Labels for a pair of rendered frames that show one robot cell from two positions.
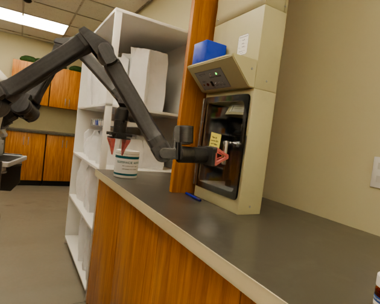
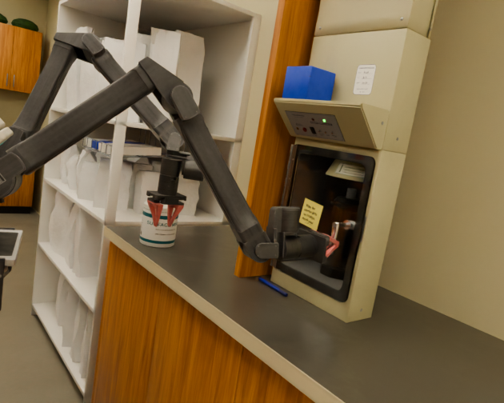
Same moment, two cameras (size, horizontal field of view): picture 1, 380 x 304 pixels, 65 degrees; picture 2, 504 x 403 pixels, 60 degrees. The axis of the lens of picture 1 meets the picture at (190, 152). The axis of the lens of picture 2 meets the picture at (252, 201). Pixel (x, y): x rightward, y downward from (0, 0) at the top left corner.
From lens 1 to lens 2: 34 cm
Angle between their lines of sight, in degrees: 11
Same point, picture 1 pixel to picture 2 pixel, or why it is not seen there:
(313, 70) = (443, 109)
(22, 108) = not seen: hidden behind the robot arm
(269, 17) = (410, 46)
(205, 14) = (298, 13)
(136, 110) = (223, 188)
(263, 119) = (388, 192)
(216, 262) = not seen: outside the picture
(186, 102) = (266, 149)
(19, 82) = (45, 147)
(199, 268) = not seen: outside the picture
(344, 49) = (492, 88)
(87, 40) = (152, 79)
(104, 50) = (180, 99)
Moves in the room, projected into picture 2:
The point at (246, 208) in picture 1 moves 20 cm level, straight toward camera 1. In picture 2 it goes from (357, 313) to (371, 346)
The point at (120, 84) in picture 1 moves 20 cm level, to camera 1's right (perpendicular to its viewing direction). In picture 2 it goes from (201, 148) to (290, 161)
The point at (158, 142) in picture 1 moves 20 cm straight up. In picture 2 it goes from (254, 234) to (270, 145)
